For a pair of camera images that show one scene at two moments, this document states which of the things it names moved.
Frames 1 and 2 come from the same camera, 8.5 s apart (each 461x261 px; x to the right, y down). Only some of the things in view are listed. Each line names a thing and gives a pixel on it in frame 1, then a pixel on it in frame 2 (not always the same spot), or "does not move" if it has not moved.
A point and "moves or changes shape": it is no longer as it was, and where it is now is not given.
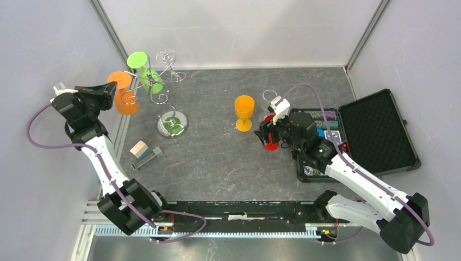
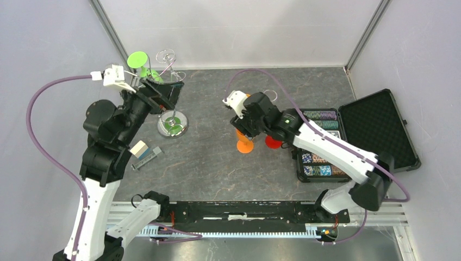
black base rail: [247, 213] does not move
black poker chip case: [370, 131] does not move
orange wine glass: [126, 100] moves or changes shape
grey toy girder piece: [156, 152] does not move
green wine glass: [150, 79] does not move
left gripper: [108, 92] -> [159, 95]
